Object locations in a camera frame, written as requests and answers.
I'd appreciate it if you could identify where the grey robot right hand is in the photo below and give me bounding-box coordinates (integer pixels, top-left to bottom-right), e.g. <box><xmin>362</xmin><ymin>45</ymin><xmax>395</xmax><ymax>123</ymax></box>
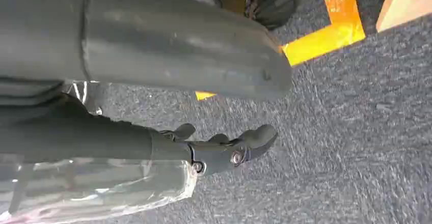
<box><xmin>0</xmin><ymin>0</ymin><xmax>293</xmax><ymax>177</ymax></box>

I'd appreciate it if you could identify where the yellow floor tape corner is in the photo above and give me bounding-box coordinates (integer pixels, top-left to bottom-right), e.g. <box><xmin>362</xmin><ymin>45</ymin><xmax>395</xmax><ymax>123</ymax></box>
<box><xmin>161</xmin><ymin>0</ymin><xmax>366</xmax><ymax>101</ymax></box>

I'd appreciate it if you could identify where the clear plastic wrap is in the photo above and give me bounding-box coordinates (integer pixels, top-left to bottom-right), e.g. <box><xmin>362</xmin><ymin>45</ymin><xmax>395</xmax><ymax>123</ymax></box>
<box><xmin>0</xmin><ymin>80</ymin><xmax>199</xmax><ymax>224</ymax></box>

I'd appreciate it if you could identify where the pale wooden desk panel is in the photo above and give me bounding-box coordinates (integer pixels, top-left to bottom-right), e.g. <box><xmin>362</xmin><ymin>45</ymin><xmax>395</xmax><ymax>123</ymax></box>
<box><xmin>375</xmin><ymin>0</ymin><xmax>432</xmax><ymax>34</ymax></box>

